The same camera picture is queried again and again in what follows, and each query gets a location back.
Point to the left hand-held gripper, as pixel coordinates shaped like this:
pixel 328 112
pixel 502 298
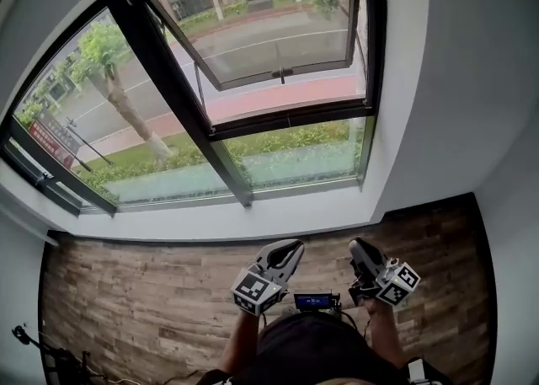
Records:
pixel 254 290

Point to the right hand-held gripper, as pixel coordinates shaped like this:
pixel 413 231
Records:
pixel 398 286

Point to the window with metal frame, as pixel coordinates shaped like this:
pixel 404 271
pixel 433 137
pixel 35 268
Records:
pixel 252 92

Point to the person's right forearm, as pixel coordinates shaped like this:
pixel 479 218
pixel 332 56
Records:
pixel 385 333

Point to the person's left forearm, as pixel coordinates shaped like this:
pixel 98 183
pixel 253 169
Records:
pixel 240 345

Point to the open glass window sash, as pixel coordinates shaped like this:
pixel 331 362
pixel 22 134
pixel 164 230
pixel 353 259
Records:
pixel 311 71

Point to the black framed open window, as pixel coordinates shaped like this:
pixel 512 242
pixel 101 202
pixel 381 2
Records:
pixel 168 76

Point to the small black monitor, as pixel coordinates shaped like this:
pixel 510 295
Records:
pixel 316 301

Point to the person in black shirt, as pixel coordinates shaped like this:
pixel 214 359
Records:
pixel 316 354

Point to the roadside tree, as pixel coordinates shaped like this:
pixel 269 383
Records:
pixel 126 109

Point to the black tripod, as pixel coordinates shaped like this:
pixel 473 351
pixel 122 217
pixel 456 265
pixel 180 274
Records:
pixel 59 362

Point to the red signboard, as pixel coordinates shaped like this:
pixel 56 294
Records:
pixel 54 143

